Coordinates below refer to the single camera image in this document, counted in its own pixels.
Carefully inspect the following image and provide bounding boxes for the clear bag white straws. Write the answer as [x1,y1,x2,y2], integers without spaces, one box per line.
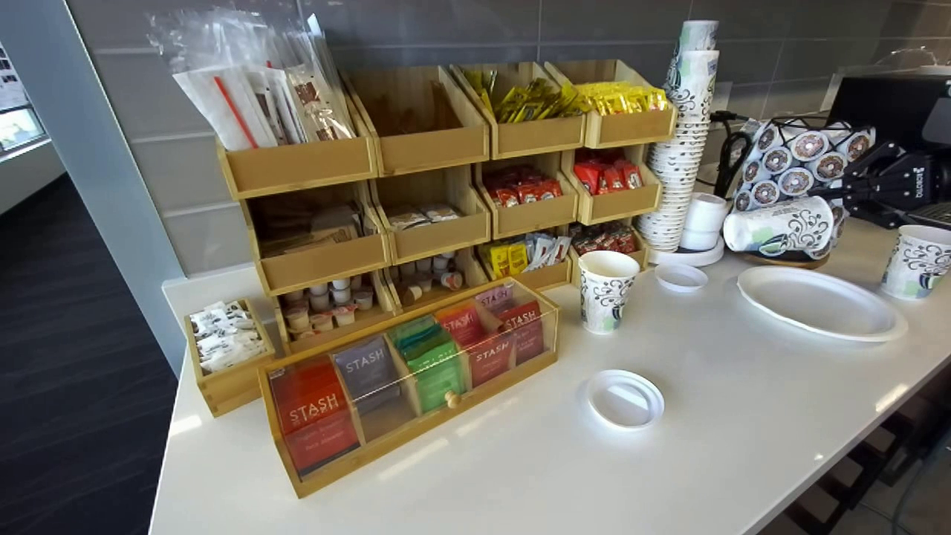
[172,60,283,153]

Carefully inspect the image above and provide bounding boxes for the green Stash tea packets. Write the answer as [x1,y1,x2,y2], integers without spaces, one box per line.
[387,312,472,416]

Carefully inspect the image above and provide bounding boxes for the small white lid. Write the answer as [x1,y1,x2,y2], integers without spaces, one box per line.
[655,259,712,297]

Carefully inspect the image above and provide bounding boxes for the small creamer cup group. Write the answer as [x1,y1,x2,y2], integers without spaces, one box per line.
[280,275,380,336]
[394,251,470,305]

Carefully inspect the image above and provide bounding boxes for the bamboo storage bin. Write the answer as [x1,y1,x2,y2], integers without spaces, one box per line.
[348,65,494,177]
[384,247,494,312]
[216,91,384,201]
[475,227,580,293]
[558,143,665,227]
[369,162,496,265]
[448,60,589,161]
[244,180,393,297]
[568,216,655,274]
[472,150,582,241]
[540,57,680,150]
[270,269,400,349]

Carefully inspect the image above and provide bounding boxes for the white oval plate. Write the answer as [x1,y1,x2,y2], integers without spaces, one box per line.
[735,265,910,348]

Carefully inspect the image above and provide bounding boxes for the red Stash tea packets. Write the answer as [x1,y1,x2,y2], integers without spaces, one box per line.
[438,299,518,388]
[264,352,362,474]

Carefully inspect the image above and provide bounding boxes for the black coffee machine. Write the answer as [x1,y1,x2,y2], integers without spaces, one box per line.
[822,42,951,230]

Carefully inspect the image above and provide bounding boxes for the brown packet pile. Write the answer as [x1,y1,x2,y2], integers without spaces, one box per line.
[258,201,365,259]

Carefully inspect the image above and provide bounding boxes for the yellow green sachet pile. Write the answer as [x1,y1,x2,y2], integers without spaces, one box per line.
[461,67,580,126]

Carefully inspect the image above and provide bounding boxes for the black power cable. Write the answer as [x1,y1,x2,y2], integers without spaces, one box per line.
[708,107,760,201]

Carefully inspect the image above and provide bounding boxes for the bamboo tea box clear lid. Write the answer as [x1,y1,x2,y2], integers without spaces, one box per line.
[256,275,561,499]

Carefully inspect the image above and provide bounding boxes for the yellow tea packet pile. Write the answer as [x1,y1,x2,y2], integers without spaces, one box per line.
[478,227,574,282]

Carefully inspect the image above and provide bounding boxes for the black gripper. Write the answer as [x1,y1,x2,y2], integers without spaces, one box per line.
[840,137,938,230]

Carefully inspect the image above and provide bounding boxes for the red sachet pile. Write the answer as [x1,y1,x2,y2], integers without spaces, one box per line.
[570,149,649,195]
[481,162,568,211]

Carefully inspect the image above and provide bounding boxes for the clear bag wooden stirrers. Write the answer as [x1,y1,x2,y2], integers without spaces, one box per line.
[261,12,362,144]

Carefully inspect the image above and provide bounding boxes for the bright yellow sachet pile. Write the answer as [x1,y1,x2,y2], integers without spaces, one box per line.
[570,80,674,117]

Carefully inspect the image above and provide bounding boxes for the white creamer packet pile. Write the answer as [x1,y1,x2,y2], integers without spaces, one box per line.
[186,297,276,378]

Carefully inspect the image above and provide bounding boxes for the white plastic cup lid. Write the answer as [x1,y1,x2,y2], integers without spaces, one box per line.
[582,366,669,431]

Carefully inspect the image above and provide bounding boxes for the bright window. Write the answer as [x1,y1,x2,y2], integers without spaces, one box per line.
[0,42,69,216]

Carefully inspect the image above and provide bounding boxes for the dark red packet pile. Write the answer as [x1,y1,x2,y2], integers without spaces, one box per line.
[570,219,644,259]

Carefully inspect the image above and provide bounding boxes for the swirl print paper cup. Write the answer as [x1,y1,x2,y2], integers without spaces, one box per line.
[576,247,644,337]
[723,193,840,265]
[879,222,951,303]

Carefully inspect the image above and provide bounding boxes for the maroon tea packets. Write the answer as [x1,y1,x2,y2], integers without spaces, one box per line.
[475,282,550,366]

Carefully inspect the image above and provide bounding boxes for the small open bamboo box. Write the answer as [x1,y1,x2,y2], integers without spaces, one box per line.
[182,293,292,418]

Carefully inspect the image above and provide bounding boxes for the tall paper cup stack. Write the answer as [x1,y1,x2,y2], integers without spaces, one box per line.
[678,18,723,57]
[638,43,723,251]

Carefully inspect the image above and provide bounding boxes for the grey Stash tea packets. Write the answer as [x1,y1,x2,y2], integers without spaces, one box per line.
[326,336,417,438]

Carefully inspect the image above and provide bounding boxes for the white lid stack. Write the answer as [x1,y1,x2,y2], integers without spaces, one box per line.
[680,190,730,251]

